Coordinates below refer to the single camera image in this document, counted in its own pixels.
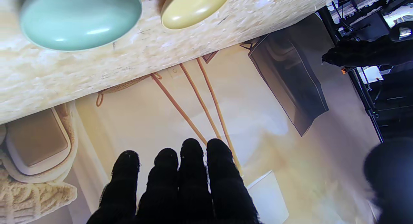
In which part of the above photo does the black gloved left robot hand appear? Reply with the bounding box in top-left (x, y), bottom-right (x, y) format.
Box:
top-left (322, 35), bottom-right (413, 68)

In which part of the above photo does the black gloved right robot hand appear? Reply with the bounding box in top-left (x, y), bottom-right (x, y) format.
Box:
top-left (86, 137), bottom-right (413, 224)

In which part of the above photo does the dark cabinet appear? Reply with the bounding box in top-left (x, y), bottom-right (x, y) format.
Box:
top-left (248, 32), bottom-right (329, 137)

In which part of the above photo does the sheer white curtain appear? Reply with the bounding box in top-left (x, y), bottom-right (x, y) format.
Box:
top-left (69, 114), bottom-right (112, 215)

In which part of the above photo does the woven brown basket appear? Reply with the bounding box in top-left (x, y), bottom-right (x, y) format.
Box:
top-left (96, 73), bottom-right (162, 107)

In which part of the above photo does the plain beige cushion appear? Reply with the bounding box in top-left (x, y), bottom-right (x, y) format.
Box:
top-left (6, 108), bottom-right (71, 168)

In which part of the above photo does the round yellow dish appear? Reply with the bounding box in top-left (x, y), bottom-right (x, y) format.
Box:
top-left (161, 0), bottom-right (233, 30)

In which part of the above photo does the round green dish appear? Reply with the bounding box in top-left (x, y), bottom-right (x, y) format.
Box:
top-left (19, 0), bottom-right (142, 51)

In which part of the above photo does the black metal frame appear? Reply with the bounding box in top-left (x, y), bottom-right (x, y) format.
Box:
top-left (318, 0), bottom-right (413, 144)

